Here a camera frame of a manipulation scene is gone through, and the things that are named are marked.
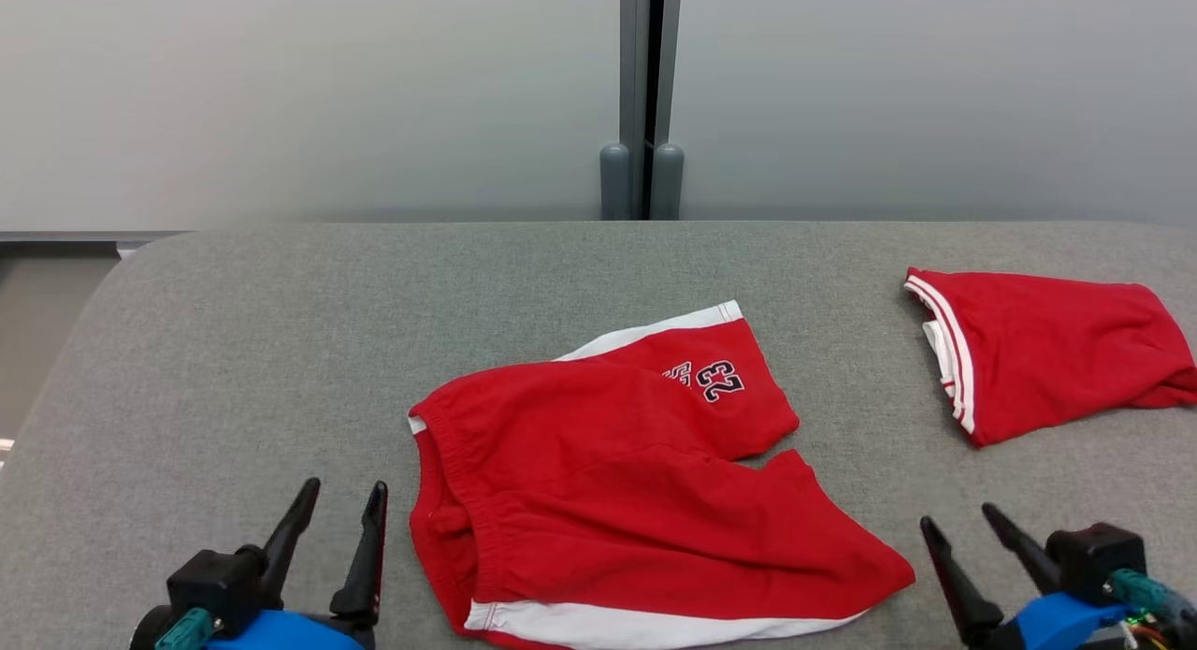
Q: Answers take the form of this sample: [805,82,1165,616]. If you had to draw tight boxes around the red shorts white bands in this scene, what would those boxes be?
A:
[407,299,918,650]

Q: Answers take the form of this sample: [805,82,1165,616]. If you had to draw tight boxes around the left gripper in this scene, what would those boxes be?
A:
[129,478,389,650]

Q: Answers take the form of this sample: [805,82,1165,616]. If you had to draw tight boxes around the red jersey shirt striped trim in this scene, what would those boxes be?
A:
[902,267,1197,449]

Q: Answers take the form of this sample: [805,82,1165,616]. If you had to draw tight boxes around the grey partition bottom rail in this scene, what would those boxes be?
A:
[0,230,195,259]

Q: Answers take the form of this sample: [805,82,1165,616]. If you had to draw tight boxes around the grey metal partition post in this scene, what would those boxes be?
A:
[652,0,686,221]
[600,0,652,221]

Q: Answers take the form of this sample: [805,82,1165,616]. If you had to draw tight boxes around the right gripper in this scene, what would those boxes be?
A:
[920,502,1063,650]

